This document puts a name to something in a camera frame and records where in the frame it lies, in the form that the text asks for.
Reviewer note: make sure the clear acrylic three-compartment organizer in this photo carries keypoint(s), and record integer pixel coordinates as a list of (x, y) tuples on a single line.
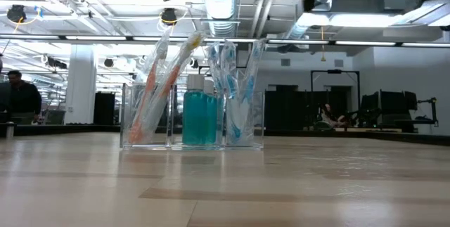
[(197, 147)]

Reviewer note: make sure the black cabinet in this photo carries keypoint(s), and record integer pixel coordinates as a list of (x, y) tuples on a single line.
[(104, 109)]

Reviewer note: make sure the blue mouthwash bottle white cap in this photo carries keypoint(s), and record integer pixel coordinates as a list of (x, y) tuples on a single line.
[(212, 121), (195, 121)]

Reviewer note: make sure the long ceiling light strip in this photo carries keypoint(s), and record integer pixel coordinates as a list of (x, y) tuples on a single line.
[(95, 38)]

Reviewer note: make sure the orange toothbrush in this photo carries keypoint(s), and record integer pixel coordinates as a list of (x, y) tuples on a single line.
[(149, 86), (172, 79)]

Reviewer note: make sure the ribbed silver ventilation duct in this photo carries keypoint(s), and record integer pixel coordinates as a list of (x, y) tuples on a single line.
[(221, 5)]

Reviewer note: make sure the person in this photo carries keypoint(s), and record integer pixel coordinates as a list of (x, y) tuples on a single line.
[(328, 112), (24, 100)]

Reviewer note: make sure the white pillar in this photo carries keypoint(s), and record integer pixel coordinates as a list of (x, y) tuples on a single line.
[(81, 86)]

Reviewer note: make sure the black gantry frame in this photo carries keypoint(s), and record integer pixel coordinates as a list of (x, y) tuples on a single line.
[(334, 71)]

